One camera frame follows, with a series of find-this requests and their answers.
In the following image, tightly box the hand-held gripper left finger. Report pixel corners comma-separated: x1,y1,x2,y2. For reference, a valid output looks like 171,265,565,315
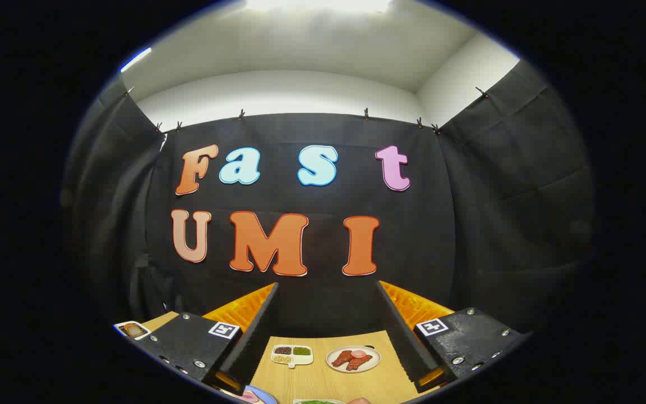
135,282,280,396

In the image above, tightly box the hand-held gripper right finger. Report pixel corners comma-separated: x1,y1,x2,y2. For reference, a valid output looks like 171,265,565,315
376,280,531,394

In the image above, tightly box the white oval plate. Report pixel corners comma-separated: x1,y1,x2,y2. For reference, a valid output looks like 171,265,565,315
326,345,382,374

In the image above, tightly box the white divided condiment dish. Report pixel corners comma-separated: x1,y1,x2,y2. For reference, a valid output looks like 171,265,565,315
271,344,314,369

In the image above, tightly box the blue plate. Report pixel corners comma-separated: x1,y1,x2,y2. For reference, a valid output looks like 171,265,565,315
219,384,279,404

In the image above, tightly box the white toaster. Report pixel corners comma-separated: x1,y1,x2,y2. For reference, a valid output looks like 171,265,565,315
114,320,153,341

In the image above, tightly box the row of black clips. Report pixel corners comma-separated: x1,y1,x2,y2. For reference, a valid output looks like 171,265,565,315
124,84,492,135

